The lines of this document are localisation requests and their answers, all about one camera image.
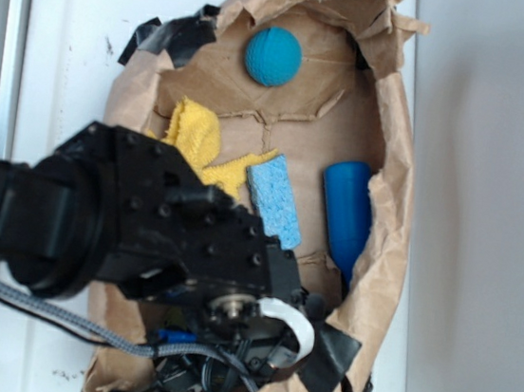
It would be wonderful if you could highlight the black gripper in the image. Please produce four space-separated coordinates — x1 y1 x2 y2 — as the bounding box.
92 126 315 391

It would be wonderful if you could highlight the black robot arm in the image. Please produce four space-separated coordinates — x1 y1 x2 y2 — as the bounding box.
0 122 315 392

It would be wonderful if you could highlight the light blue sponge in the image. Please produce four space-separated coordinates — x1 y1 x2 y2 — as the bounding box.
247 155 302 251

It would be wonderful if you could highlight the yellow microfiber cloth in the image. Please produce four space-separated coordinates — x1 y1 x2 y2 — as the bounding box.
144 97 279 200

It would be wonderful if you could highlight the blue plastic bottle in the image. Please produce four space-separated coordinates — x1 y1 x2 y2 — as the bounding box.
323 160 372 293

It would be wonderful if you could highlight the teal textured ball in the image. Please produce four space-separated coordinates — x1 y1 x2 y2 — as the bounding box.
244 27 302 87

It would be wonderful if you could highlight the white plastic tray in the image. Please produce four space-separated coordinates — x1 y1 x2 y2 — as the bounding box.
0 0 225 392

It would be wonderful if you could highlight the white ribbon cable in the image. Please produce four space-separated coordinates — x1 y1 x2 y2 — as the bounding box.
252 295 321 370

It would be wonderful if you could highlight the grey braided cable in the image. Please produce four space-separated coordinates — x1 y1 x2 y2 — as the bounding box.
0 258 275 392

